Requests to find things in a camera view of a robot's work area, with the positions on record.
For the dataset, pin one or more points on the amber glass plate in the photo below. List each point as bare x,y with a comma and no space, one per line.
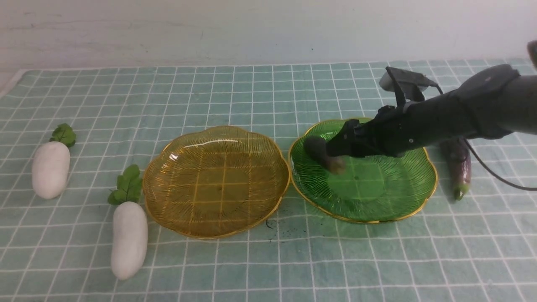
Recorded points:
216,182

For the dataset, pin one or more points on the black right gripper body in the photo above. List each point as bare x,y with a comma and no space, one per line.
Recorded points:
385,135

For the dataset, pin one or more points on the green checkered tablecloth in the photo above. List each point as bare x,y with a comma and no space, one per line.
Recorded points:
479,249

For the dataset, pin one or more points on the purple eggplant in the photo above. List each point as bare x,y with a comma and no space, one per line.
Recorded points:
458,158
315,147

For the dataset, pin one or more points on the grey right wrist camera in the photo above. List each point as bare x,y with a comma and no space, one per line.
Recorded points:
406,85

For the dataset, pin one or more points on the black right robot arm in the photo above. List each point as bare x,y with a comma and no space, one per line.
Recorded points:
491,104

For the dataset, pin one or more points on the green glass plate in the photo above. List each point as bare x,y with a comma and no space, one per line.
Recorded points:
370,190

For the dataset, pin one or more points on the white radish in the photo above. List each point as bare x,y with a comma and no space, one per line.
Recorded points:
51,163
129,224

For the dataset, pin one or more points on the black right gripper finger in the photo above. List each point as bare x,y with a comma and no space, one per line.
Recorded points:
346,142

